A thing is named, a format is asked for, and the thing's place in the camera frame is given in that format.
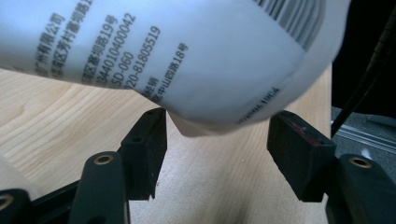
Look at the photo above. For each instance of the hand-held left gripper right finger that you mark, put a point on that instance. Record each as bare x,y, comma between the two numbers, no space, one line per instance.
299,152

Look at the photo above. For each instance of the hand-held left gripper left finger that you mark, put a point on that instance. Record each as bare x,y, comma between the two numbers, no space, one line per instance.
144,155

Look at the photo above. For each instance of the metal floor rail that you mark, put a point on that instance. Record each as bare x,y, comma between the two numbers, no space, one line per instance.
367,137

